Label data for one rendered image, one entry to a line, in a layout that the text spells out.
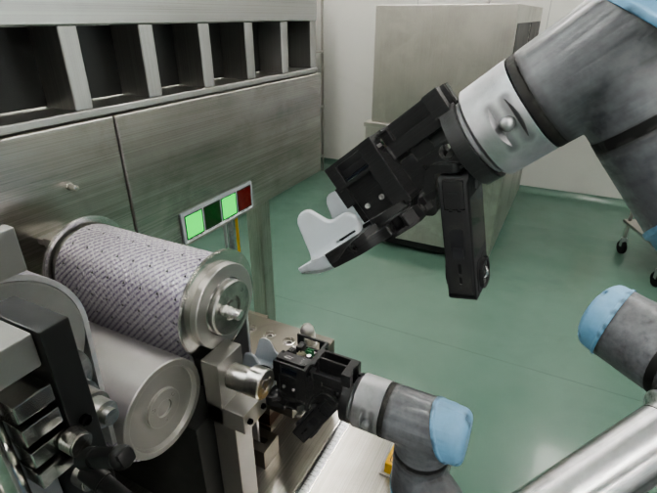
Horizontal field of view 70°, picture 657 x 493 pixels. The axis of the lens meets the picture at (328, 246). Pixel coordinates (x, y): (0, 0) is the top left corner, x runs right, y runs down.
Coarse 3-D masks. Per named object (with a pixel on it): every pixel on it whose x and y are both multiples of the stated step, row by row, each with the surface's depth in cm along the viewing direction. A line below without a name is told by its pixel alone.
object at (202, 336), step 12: (228, 264) 60; (240, 264) 62; (204, 276) 57; (216, 276) 58; (228, 276) 60; (240, 276) 63; (204, 288) 56; (204, 300) 57; (192, 312) 56; (204, 312) 57; (192, 324) 57; (204, 324) 58; (204, 336) 58; (216, 336) 61; (228, 336) 63
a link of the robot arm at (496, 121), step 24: (504, 72) 32; (480, 96) 33; (504, 96) 32; (480, 120) 33; (504, 120) 31; (528, 120) 31; (480, 144) 33; (504, 144) 33; (528, 144) 32; (552, 144) 32; (504, 168) 34
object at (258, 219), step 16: (256, 208) 154; (256, 224) 156; (256, 240) 159; (256, 256) 162; (256, 272) 165; (272, 272) 168; (256, 288) 168; (272, 288) 171; (256, 304) 172; (272, 304) 173
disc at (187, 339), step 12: (216, 252) 59; (228, 252) 61; (240, 252) 63; (204, 264) 57; (216, 264) 59; (192, 276) 56; (192, 288) 56; (252, 288) 68; (180, 300) 55; (192, 300) 56; (180, 312) 55; (180, 324) 55; (180, 336) 56; (192, 336) 58; (192, 348) 58; (204, 348) 60
